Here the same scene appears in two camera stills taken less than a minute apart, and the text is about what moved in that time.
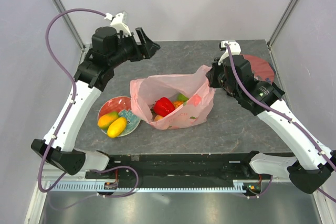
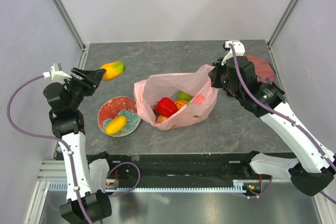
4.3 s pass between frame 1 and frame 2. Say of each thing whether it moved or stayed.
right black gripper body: stayed
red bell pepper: stayed
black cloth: stayed
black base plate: stayed
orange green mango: moved
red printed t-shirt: stayed
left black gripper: moved
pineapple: moved
